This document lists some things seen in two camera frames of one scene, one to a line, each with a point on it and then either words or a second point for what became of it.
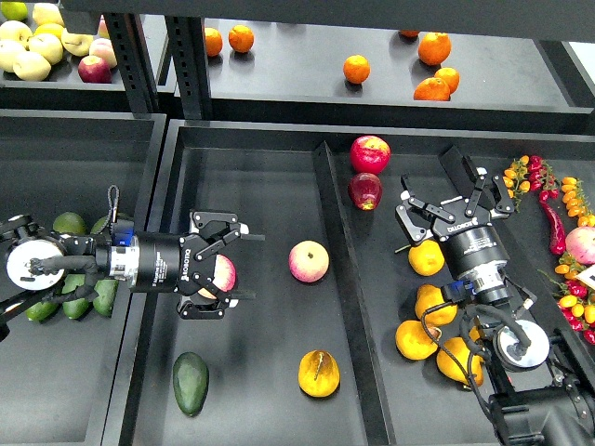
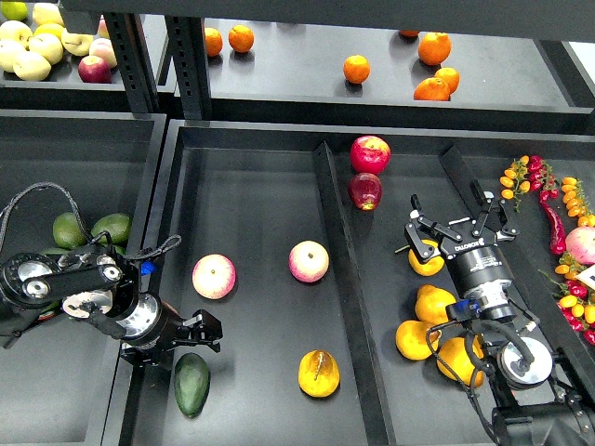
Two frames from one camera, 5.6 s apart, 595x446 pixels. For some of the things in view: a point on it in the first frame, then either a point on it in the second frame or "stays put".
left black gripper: (178, 262) → (155, 323)
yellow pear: (319, 373) stays put
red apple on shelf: (94, 69) stays put
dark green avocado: (191, 375) stays put
